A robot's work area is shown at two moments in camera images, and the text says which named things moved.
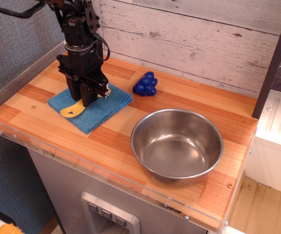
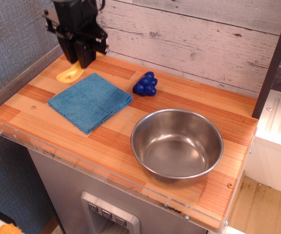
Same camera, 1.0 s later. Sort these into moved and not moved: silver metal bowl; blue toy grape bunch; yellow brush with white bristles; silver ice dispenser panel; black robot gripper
Moved: yellow brush with white bristles; black robot gripper
Not moved: silver metal bowl; blue toy grape bunch; silver ice dispenser panel
